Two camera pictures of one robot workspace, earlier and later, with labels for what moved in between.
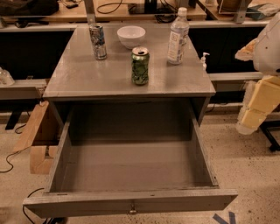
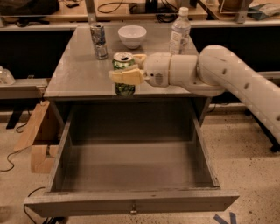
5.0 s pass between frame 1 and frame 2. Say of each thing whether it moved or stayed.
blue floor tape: stayed
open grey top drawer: stayed
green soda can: moved
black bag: stayed
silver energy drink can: stayed
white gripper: moved
